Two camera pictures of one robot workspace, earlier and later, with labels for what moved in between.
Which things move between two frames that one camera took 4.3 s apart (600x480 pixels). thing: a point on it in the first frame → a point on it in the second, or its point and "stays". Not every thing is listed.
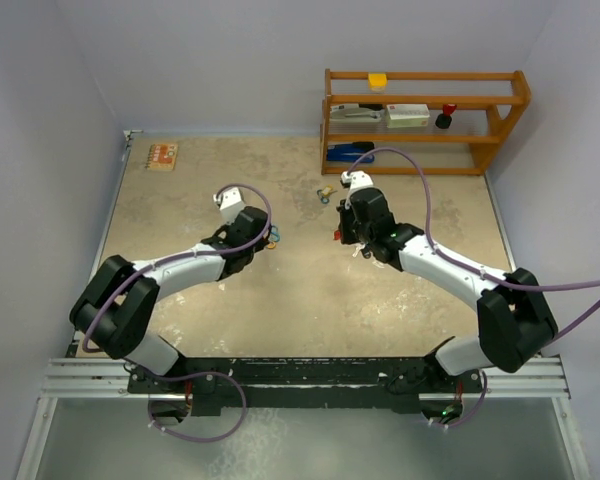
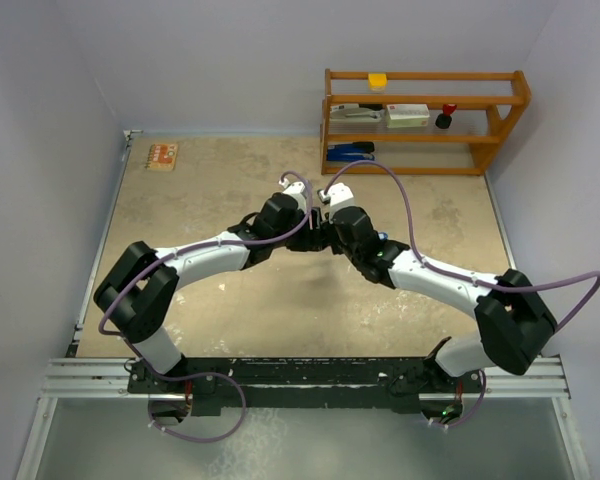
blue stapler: [350, 152] stays
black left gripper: [259, 245] → [311, 238]
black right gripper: [346, 237] → [330, 228]
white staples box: [407, 115] stays
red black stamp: [444, 120] stays
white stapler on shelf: [352, 113] stays
